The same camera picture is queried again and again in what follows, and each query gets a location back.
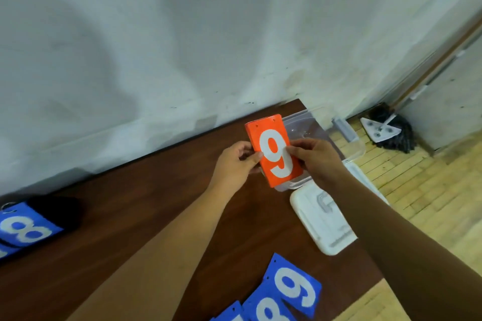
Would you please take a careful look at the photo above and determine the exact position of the person's left hand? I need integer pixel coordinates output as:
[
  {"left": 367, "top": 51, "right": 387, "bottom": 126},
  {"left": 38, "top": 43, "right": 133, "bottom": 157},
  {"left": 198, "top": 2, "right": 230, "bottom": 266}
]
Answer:
[{"left": 208, "top": 140, "right": 264, "bottom": 201}]

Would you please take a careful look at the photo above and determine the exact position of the blue number card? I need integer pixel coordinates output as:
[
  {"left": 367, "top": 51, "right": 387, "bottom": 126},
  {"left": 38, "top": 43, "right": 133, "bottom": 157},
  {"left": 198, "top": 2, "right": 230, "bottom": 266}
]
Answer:
[
  {"left": 241, "top": 282, "right": 298, "bottom": 321},
  {"left": 262, "top": 253, "right": 323, "bottom": 320},
  {"left": 0, "top": 243, "right": 21, "bottom": 260},
  {"left": 0, "top": 202, "right": 64, "bottom": 248},
  {"left": 210, "top": 300, "right": 244, "bottom": 321}
]

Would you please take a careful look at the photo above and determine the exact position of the stack of orange number cards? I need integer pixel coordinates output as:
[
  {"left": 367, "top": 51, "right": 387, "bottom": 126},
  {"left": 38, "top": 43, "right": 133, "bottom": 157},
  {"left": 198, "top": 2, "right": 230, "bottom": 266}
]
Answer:
[{"left": 245, "top": 114, "right": 304, "bottom": 188}]

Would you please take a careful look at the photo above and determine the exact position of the person's left forearm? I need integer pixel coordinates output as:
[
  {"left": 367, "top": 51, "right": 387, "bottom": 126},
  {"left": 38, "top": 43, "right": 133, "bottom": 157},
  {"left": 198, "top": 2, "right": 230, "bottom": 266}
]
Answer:
[{"left": 68, "top": 181, "right": 236, "bottom": 321}]

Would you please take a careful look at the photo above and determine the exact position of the person's right forearm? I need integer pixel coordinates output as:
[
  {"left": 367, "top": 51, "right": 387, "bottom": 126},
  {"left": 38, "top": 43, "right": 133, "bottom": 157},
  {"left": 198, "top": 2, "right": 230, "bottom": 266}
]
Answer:
[{"left": 322, "top": 170, "right": 482, "bottom": 321}]

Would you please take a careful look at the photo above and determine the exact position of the clear plastic container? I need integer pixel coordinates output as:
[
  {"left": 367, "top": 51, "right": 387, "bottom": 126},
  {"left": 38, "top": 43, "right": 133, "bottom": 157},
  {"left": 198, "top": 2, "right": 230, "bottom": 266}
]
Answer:
[{"left": 274, "top": 106, "right": 367, "bottom": 192}]

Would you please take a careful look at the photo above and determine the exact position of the person's right hand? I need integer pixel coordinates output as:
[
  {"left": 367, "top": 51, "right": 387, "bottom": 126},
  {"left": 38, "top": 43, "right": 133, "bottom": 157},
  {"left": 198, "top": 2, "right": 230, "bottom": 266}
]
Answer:
[{"left": 286, "top": 137, "right": 351, "bottom": 192}]

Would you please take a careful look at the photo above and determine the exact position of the black mop head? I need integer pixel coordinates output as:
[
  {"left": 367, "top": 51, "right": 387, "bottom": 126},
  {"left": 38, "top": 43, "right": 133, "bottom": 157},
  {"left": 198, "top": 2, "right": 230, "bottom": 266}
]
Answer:
[{"left": 359, "top": 103, "right": 416, "bottom": 154}]

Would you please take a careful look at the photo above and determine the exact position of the mop handle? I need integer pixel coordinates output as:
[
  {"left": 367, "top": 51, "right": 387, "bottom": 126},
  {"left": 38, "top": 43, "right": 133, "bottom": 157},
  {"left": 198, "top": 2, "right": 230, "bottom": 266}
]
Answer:
[{"left": 387, "top": 18, "right": 482, "bottom": 111}]

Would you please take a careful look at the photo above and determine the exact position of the white container lid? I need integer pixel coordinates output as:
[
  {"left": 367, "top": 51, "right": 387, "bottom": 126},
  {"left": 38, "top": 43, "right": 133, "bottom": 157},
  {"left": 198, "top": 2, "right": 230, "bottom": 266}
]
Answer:
[{"left": 289, "top": 161, "right": 389, "bottom": 257}]

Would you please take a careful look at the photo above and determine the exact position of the black scoreboard base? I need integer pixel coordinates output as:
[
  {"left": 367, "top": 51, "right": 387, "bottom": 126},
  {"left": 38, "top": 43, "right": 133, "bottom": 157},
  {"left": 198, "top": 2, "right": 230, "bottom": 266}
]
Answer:
[{"left": 26, "top": 195, "right": 82, "bottom": 232}]

